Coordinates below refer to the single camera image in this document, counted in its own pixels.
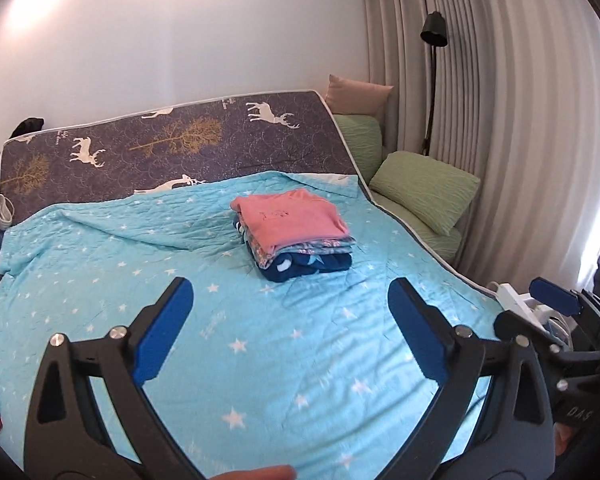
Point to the small green pillow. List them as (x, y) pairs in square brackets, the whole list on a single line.
[(360, 140)]

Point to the light blue star blanket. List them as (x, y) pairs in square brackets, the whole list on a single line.
[(105, 260)]

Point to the pink sweater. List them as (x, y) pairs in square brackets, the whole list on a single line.
[(290, 217)]

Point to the white pleated curtain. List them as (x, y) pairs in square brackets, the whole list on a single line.
[(520, 110)]

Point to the folded floral cloth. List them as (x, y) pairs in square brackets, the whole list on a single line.
[(267, 255)]

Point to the person's pink clothing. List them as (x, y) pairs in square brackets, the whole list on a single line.
[(564, 440)]

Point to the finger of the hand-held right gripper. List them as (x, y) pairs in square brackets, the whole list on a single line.
[(515, 325), (555, 297)]

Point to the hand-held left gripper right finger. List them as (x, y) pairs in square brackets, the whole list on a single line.
[(420, 330)]

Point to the folded navy moon print cloth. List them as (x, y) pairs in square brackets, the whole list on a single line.
[(300, 266)]

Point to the person's left hand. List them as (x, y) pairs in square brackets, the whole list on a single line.
[(260, 474)]

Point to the pink pillow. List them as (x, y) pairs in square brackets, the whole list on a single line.
[(355, 92)]

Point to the large green pillow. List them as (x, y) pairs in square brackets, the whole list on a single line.
[(425, 187)]

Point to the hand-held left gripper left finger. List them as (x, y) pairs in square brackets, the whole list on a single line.
[(162, 330)]

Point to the black floor lamp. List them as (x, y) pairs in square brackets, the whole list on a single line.
[(434, 27)]

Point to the deer print mattress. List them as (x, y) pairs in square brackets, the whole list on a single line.
[(205, 125)]

